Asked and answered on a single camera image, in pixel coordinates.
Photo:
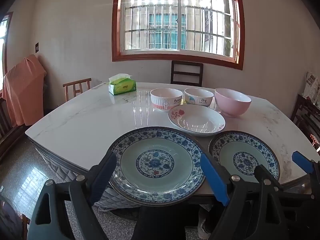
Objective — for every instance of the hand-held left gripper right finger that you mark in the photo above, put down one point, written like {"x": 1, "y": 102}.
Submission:
{"x": 215, "y": 177}

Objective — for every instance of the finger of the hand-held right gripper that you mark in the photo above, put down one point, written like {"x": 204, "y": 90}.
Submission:
{"x": 302, "y": 161}

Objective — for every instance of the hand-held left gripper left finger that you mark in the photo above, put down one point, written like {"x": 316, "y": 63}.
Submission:
{"x": 102, "y": 177}

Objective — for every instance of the small blue patterned plate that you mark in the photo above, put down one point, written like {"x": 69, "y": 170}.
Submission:
{"x": 245, "y": 152}

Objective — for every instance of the large blue patterned plate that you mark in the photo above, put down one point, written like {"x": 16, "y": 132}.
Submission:
{"x": 155, "y": 165}

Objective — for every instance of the white red-flower plate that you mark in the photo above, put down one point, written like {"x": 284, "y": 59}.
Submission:
{"x": 197, "y": 122}

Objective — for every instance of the pink bowl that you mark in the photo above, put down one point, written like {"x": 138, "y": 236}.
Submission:
{"x": 232, "y": 107}

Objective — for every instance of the white bowl dog print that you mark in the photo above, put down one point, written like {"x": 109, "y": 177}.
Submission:
{"x": 200, "y": 101}

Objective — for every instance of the white bowl rabbit print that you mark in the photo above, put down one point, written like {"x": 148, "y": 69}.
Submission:
{"x": 165, "y": 102}

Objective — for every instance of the dark carved wooden chair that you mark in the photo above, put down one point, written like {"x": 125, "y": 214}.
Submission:
{"x": 303, "y": 115}

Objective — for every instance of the person's dark trouser leg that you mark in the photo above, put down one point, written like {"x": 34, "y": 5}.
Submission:
{"x": 160, "y": 222}

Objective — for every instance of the stack of newspapers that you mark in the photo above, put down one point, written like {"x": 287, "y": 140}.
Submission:
{"x": 312, "y": 85}

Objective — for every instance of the green tissue pack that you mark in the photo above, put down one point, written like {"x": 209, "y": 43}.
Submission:
{"x": 123, "y": 87}

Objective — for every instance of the light wooden chair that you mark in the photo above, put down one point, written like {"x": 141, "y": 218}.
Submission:
{"x": 75, "y": 82}

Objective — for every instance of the dark wooden armchair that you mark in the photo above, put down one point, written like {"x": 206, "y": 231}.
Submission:
{"x": 5, "y": 125}

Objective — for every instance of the orange cloth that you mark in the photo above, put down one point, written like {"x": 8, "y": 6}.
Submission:
{"x": 22, "y": 90}

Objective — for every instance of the red-framed barred window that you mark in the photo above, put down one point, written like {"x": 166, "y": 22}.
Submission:
{"x": 175, "y": 17}

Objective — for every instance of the side window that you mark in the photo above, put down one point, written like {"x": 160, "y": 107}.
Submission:
{"x": 3, "y": 37}

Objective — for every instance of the small black wall sign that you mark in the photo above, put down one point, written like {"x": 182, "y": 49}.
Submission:
{"x": 37, "y": 47}

